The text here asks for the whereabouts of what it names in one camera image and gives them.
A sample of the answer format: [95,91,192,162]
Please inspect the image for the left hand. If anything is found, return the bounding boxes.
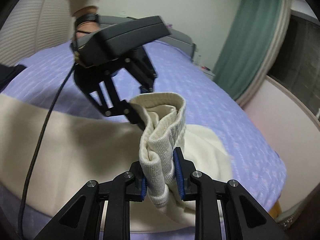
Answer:
[71,6,100,55]

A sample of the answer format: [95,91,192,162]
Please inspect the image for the cream white pants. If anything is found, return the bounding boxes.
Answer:
[0,92,234,231]

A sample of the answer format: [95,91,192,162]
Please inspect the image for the black cable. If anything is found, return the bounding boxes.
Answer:
[17,39,78,240]

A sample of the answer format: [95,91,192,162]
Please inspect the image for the purple floral bed sheet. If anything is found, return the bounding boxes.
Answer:
[1,41,286,239]

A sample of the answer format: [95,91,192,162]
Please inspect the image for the white nightstand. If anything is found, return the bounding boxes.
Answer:
[198,66,215,81]

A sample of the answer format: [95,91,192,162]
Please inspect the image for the dark framed window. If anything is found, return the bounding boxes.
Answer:
[267,15,320,116]

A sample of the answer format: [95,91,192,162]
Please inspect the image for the black wrist band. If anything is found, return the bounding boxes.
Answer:
[74,13,100,28]

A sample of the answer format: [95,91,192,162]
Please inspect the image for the folded black garment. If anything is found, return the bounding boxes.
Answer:
[0,64,27,92]

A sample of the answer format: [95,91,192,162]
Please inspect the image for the white louvered wardrobe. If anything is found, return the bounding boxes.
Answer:
[1,0,73,66]

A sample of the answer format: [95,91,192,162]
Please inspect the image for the green curtain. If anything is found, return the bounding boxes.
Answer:
[213,0,282,100]

